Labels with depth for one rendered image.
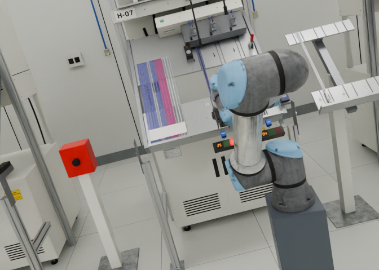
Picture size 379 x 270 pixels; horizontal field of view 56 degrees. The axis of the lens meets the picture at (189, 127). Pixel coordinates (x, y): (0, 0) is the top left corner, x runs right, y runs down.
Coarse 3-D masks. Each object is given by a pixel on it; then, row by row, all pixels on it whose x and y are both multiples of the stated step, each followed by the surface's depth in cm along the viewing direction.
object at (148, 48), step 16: (144, 48) 202; (160, 48) 200; (176, 48) 199; (192, 48) 197; (208, 48) 196; (224, 48) 195; (240, 48) 193; (176, 64) 194; (192, 64) 192; (208, 64) 191
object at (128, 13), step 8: (136, 0) 193; (144, 0) 194; (152, 0) 197; (128, 8) 198; (120, 16) 198; (128, 16) 199; (136, 16) 199; (296, 112) 172; (296, 120) 173; (136, 152) 172
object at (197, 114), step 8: (184, 104) 181; (192, 104) 180; (200, 104) 180; (208, 104) 179; (184, 112) 178; (192, 112) 178; (200, 112) 177; (208, 112) 177; (272, 112) 172; (144, 120) 179; (184, 120) 176; (192, 120) 176; (200, 120) 175; (208, 120) 175; (192, 128) 174; (200, 128) 173; (208, 128) 173
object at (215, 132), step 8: (280, 112) 169; (264, 120) 172; (272, 120) 173; (216, 128) 170; (224, 128) 170; (232, 128) 172; (184, 136) 170; (192, 136) 170; (200, 136) 172; (208, 136) 174; (152, 144) 170; (160, 144) 170; (168, 144) 172; (176, 144) 174; (152, 152) 175
